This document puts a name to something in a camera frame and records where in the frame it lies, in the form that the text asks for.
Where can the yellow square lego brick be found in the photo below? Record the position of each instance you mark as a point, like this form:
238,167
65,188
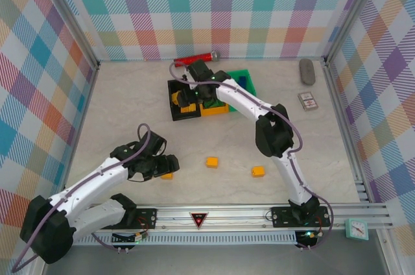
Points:
258,172
168,176
212,162

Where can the yellow six-stud lego brick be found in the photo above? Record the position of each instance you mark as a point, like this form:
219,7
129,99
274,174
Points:
188,109

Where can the green curved lego brick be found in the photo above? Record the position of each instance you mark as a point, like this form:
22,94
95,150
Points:
214,104

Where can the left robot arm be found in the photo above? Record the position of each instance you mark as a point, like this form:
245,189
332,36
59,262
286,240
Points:
97,184

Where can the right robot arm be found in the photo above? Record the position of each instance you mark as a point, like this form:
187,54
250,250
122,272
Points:
272,135

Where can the black plastic bin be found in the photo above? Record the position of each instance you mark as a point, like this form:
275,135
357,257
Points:
186,117

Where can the yellow plastic bin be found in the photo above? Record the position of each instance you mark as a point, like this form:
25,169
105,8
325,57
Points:
212,112

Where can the red microphone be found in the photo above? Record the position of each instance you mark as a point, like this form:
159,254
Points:
184,60

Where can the green plastic bin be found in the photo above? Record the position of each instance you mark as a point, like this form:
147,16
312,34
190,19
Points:
251,85

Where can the red triangle emblem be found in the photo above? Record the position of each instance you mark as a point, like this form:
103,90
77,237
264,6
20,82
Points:
199,220

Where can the playing card box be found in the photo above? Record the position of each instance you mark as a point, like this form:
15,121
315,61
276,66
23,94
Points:
308,101

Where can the grey oval case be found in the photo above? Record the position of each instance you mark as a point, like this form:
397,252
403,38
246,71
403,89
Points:
307,72

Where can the teal square clock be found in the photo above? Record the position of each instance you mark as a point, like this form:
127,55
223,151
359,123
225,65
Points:
356,229

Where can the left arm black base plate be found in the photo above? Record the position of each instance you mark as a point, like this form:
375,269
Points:
146,218

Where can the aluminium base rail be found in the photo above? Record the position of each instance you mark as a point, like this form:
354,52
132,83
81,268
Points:
233,215

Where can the aluminium side rail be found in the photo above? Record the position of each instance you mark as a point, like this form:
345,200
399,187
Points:
81,126
347,126

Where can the aluminium frame post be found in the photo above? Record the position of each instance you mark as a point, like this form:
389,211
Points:
73,19
352,12

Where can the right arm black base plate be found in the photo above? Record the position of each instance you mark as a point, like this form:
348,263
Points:
280,216

